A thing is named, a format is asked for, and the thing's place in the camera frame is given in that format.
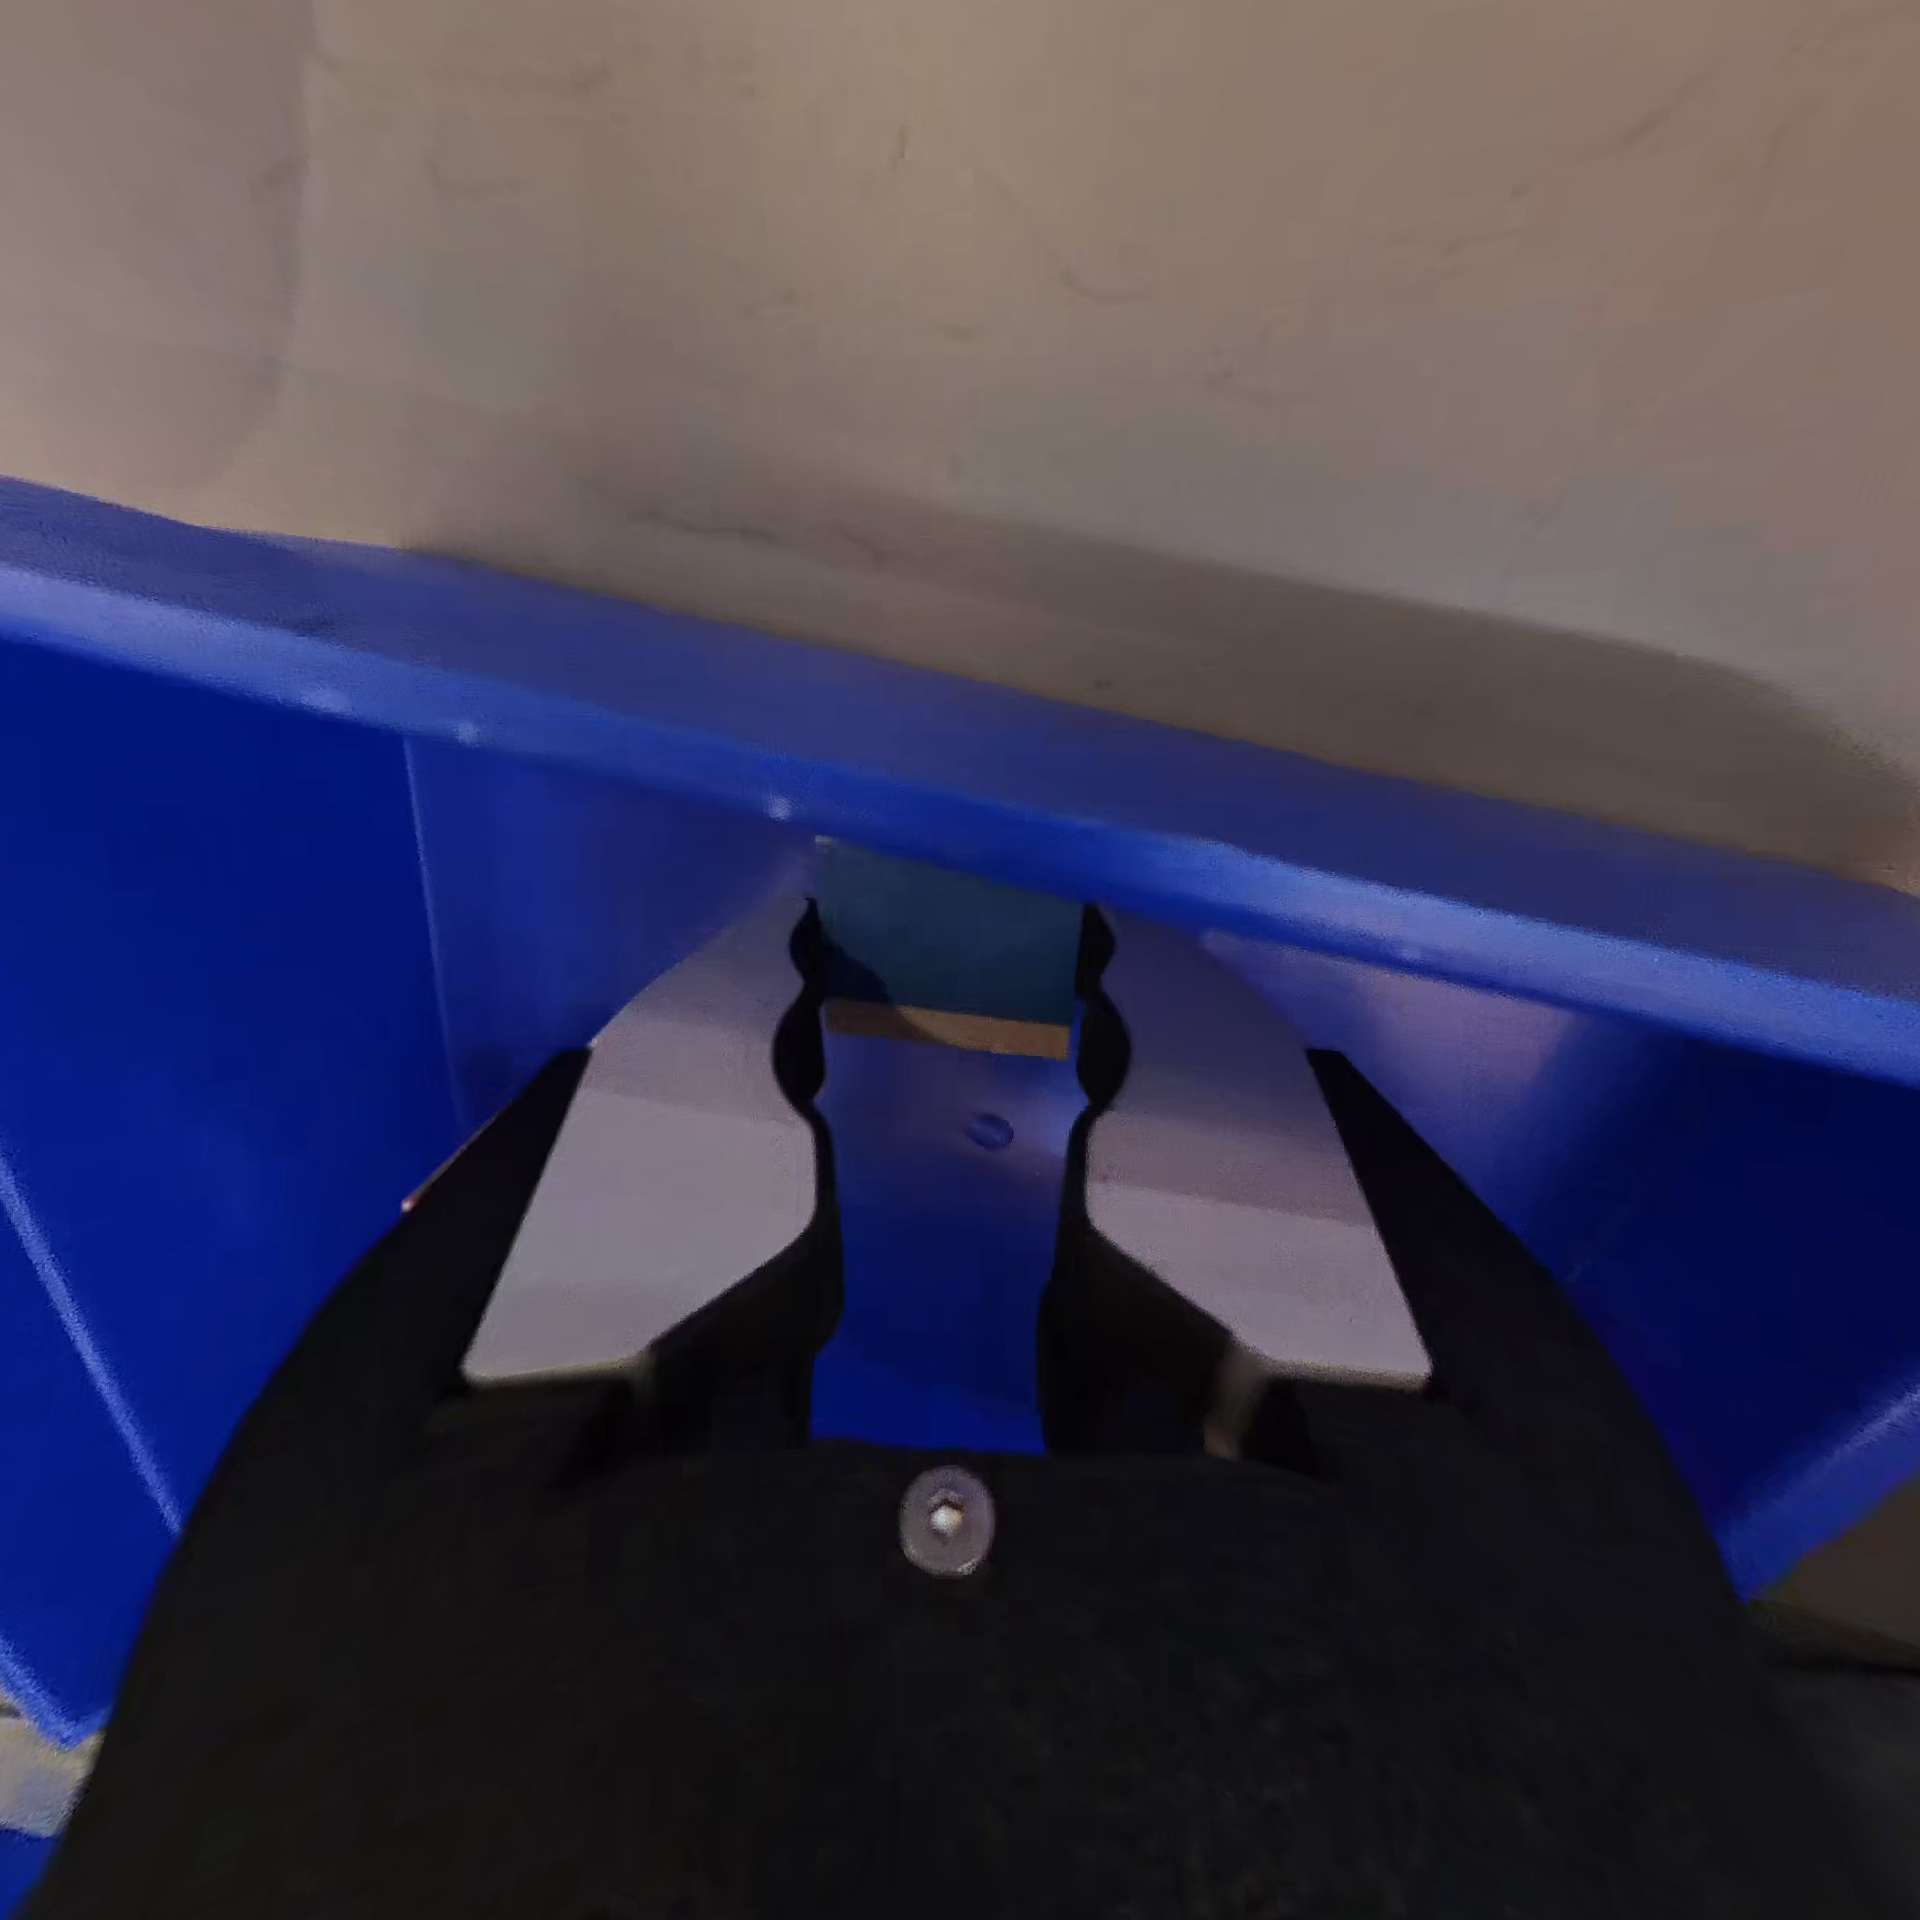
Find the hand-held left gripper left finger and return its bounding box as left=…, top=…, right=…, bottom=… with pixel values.
left=462, top=899, right=845, bottom=1442

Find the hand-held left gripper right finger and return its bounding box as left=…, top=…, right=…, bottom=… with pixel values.
left=1038, top=901, right=1433, bottom=1457

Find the wooden cube with blue stripe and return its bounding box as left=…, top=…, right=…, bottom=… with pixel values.
left=818, top=838, right=1085, bottom=1061

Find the blue plastic bin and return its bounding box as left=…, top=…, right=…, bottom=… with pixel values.
left=0, top=476, right=1920, bottom=1751

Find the grey desk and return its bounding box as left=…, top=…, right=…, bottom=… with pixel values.
left=0, top=0, right=1920, bottom=1653

